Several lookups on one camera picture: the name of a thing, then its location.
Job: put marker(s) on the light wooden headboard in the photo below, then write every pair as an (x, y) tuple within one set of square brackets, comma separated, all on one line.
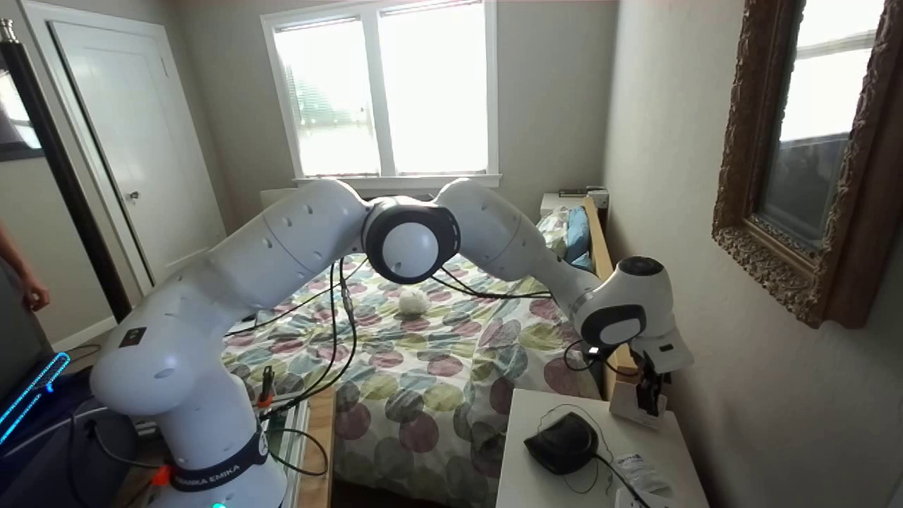
[(598, 244)]

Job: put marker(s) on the sanitizing wipe packet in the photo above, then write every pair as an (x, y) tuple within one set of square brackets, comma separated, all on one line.
[(645, 476)]

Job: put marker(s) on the gold framed picture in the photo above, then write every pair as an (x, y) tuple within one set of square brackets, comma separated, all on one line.
[(848, 271)]

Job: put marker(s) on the blue pillow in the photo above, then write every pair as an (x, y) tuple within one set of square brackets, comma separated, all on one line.
[(576, 235)]

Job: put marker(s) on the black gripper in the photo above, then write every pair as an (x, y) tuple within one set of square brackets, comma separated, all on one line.
[(652, 364)]

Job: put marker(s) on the white plastic box device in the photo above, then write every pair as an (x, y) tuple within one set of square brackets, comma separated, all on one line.
[(625, 404)]

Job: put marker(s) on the white room door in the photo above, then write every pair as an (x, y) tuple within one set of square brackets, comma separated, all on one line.
[(131, 123)]

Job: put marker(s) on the black stand pole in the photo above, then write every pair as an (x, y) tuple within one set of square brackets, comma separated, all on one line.
[(66, 178)]

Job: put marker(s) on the white framed window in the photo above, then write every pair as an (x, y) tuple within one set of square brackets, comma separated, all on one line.
[(384, 86)]

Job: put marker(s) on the person hand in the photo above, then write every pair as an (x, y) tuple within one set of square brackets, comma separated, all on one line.
[(35, 292)]

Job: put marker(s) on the white nightstand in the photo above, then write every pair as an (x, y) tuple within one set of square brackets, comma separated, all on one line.
[(554, 490)]

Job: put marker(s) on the wooden desk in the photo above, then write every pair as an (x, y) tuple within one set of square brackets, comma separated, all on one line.
[(320, 452)]

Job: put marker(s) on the floral bedspread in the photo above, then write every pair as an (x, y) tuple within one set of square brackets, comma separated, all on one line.
[(412, 384)]

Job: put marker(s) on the person bare forearm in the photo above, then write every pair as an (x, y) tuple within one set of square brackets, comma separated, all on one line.
[(11, 249)]

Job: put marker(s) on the dark box with cyan light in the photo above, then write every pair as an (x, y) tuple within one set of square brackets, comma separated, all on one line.
[(24, 377)]

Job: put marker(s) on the black alarm clock radio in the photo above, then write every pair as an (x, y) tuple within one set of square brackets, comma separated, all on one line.
[(561, 441)]

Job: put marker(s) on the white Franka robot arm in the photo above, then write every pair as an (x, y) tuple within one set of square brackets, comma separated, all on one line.
[(282, 244)]

